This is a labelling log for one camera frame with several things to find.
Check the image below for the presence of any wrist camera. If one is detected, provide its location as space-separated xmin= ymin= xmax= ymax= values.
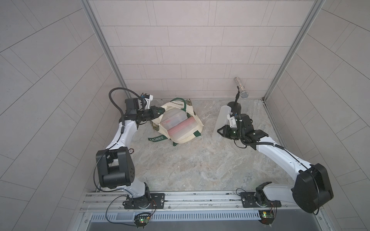
xmin=142 ymin=93 xmax=153 ymax=110
xmin=227 ymin=113 xmax=239 ymax=128

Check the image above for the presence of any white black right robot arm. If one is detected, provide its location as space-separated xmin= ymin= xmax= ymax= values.
xmin=216 ymin=125 xmax=334 ymax=213

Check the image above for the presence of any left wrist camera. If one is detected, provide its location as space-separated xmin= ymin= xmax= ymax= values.
xmin=142 ymin=93 xmax=153 ymax=110

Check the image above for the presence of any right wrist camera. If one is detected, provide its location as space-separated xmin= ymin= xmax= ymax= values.
xmin=227 ymin=113 xmax=239 ymax=128

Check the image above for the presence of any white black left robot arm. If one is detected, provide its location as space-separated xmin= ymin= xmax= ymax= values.
xmin=93 ymin=88 xmax=165 ymax=209

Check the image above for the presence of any green circuit board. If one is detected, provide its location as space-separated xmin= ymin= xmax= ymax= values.
xmin=134 ymin=212 xmax=152 ymax=228
xmin=258 ymin=210 xmax=275 ymax=225

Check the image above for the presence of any left green circuit board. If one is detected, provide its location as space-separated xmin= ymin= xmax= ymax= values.
xmin=134 ymin=212 xmax=152 ymax=228

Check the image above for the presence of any aluminium mounting rail frame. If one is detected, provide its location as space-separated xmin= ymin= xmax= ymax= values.
xmin=69 ymin=191 xmax=335 ymax=231

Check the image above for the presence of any translucent pink pencil case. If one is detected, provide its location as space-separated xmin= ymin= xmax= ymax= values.
xmin=168 ymin=117 xmax=198 ymax=140

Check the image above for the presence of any cream canvas tote bag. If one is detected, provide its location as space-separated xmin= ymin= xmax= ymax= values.
xmin=148 ymin=98 xmax=203 ymax=146

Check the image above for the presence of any right green circuit board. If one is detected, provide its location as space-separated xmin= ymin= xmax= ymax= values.
xmin=258 ymin=210 xmax=275 ymax=225

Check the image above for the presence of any silver microphone on stand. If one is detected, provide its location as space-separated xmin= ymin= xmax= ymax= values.
xmin=227 ymin=77 xmax=249 ymax=115

